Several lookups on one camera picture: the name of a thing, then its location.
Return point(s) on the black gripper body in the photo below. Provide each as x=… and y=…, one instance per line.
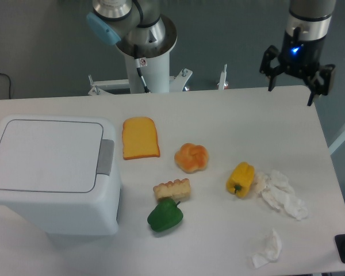
x=300, y=58

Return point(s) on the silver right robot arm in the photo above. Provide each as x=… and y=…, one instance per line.
x=308, y=20

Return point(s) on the grey trash can push button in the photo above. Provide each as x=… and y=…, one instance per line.
x=105, y=157

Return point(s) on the white trash can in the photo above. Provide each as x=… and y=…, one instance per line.
x=48, y=173

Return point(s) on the large crumpled white tissue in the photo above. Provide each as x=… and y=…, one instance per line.
x=277, y=192

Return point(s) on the yellow bell pepper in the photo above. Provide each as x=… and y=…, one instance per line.
x=241, y=179

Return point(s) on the knotted bread roll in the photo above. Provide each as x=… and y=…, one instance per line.
x=191, y=158

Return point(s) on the orange toast slice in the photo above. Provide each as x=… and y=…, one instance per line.
x=140, y=138

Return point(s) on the small sponge cake piece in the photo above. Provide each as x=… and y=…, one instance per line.
x=178, y=189

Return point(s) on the small crumpled white tissue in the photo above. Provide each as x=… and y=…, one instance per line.
x=271, y=251

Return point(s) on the green bell pepper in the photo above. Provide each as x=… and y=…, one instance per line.
x=165, y=215

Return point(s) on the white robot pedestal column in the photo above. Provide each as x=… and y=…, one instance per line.
x=155, y=71

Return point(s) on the white pedestal base frame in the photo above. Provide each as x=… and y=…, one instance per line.
x=177, y=83

